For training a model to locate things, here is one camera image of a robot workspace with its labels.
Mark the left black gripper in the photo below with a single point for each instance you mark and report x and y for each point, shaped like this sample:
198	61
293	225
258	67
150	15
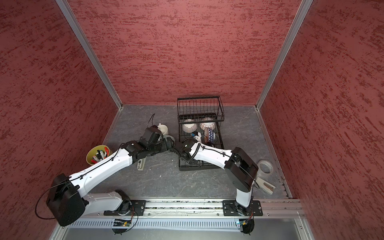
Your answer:
164	147

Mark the pink striped bowl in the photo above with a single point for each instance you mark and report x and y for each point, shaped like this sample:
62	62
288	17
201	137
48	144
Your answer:
189	126

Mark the orange pattern bowl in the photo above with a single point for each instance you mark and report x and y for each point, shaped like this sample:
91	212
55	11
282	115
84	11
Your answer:
210	135

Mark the blue triangle pattern bowl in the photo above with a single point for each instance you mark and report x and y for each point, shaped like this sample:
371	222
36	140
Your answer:
207	124

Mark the teal line pattern bowl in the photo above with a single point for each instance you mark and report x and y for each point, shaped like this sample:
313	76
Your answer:
169	139

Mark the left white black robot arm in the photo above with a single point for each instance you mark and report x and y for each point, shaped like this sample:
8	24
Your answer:
69	197

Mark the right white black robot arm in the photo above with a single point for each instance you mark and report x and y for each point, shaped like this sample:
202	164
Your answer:
239	167

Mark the white ceramic mug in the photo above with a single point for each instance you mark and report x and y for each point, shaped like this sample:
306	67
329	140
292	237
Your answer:
164	129

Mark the markers in yellow cup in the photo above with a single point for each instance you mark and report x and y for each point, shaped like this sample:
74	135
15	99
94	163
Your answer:
100	154

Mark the yellow cup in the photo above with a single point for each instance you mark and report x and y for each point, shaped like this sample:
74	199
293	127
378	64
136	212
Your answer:
93	156

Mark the grey tape roll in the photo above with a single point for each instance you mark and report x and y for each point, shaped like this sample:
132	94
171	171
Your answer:
265	167

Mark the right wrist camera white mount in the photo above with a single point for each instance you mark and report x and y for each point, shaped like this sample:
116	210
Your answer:
197	137

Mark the black wire dish rack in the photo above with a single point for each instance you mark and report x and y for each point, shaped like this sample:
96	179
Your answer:
200	118

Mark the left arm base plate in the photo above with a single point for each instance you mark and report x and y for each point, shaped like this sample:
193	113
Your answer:
136	207

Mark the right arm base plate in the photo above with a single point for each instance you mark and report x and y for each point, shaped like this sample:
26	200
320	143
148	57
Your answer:
232	208

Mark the aluminium front rail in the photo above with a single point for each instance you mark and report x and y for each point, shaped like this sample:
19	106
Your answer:
213	208

